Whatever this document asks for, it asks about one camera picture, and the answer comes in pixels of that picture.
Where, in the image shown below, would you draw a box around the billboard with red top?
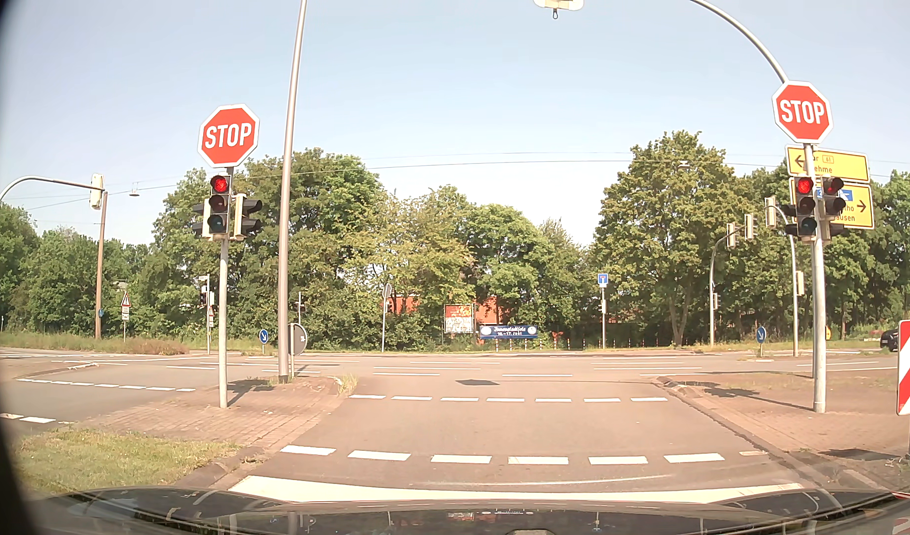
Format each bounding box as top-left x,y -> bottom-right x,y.
443,303 -> 476,335

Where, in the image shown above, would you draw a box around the grass verge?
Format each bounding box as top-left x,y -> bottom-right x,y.
0,330 -> 277,356

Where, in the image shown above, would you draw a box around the dark blue banner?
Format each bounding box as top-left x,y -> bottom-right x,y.
479,324 -> 539,341

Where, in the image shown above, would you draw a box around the road markings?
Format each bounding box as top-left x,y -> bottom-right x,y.
0,354 -> 899,504

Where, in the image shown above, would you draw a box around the paved traffic island with grass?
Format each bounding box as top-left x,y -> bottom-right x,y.
12,375 -> 359,495

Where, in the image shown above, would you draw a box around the row of green trees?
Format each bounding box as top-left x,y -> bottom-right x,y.
0,131 -> 910,352

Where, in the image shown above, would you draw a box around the traffic light with stop sign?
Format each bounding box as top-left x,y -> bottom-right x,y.
192,103 -> 264,409

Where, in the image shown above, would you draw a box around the grey asphalt road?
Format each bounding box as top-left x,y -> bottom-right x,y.
0,346 -> 902,493

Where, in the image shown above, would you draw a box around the tall grey lamp post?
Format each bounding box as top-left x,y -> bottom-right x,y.
277,0 -> 309,384

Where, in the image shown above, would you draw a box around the overhead wires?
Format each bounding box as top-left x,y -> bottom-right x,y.
1,151 -> 910,211

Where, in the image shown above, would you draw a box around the car's own bonnet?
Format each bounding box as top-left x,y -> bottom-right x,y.
25,486 -> 910,535

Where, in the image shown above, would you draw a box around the red brick building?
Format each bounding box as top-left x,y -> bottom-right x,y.
386,294 -> 511,328

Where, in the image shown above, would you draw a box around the round sign seen from behind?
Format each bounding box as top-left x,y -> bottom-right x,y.
289,322 -> 309,378

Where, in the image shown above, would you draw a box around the brown wooden pole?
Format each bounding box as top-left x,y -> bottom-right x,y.
94,191 -> 108,341

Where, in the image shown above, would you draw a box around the traffic light with yellow signs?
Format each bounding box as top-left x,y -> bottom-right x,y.
771,80 -> 875,414

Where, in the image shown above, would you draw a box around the traffic light on grey post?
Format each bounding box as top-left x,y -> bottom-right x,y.
197,274 -> 217,355

